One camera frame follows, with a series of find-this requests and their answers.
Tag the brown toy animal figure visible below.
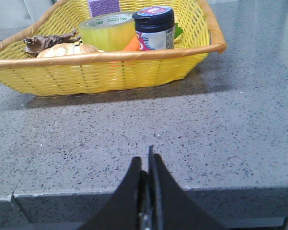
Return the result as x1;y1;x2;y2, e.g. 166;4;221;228
23;29;81;57

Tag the yellow woven basket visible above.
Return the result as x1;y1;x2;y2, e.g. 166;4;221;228
0;0;227;96

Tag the orange toy carrot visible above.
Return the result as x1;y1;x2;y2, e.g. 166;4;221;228
108;24;184;64

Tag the beige bread roll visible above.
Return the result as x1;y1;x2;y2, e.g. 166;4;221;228
37;43;100;58

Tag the purple foam cube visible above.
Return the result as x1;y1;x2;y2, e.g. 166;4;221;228
87;0;120;17

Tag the dark blue lidded jar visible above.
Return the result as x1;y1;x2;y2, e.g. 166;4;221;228
132;6;175;51

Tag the white curtain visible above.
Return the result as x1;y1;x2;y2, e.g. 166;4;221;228
0;0;56;29

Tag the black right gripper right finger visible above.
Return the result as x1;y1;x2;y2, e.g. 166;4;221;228
148;145;225;230

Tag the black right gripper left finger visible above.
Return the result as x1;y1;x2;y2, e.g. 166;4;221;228
78;157;142;230

